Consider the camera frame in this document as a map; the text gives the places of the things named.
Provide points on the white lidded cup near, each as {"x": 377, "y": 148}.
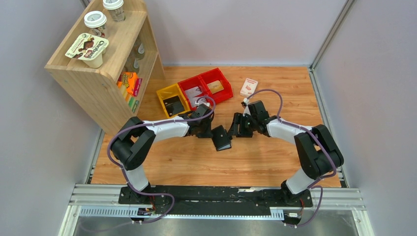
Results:
{"x": 96, "y": 22}

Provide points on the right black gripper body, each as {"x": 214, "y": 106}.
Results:
{"x": 241, "y": 127}

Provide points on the white pink card box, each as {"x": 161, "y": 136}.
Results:
{"x": 248, "y": 88}

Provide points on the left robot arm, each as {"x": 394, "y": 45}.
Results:
{"x": 130, "y": 146}

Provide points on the white lidded cup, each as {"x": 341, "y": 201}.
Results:
{"x": 96, "y": 22}
{"x": 115, "y": 9}

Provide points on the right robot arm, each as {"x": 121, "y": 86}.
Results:
{"x": 318, "y": 153}

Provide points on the red plastic bin right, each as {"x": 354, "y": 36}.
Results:
{"x": 213, "y": 75}

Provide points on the black card in bin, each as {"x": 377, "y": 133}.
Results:
{"x": 173, "y": 106}

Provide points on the white cards in bin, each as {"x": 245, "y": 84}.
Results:
{"x": 193, "y": 94}

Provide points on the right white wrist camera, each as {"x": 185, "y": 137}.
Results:
{"x": 245, "y": 103}

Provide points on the tan card in bin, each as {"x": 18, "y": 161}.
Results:
{"x": 215, "y": 86}

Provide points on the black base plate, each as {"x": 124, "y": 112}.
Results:
{"x": 214, "y": 200}

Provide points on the Chobani yogurt cup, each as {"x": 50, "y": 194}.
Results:
{"x": 89, "y": 49}

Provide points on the red plastic bin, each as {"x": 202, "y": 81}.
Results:
{"x": 195, "y": 81}
{"x": 213, "y": 75}

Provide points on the glass bottle on shelf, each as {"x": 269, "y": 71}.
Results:
{"x": 138, "y": 49}

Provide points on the white lidded cup far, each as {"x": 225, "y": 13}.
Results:
{"x": 115, "y": 9}

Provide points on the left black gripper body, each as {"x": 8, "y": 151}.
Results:
{"x": 206, "y": 131}

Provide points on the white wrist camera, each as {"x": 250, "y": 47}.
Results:
{"x": 201, "y": 102}
{"x": 245, "y": 103}

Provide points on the wooden shelf unit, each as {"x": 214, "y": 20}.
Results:
{"x": 95, "y": 90}

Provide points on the yellow plastic bin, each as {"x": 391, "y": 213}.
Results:
{"x": 170, "y": 91}

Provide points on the orange snack box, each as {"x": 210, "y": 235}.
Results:
{"x": 130, "y": 81}

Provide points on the red plastic bin middle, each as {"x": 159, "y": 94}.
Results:
{"x": 195, "y": 81}

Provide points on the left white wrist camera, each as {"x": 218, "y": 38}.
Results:
{"x": 201, "y": 102}

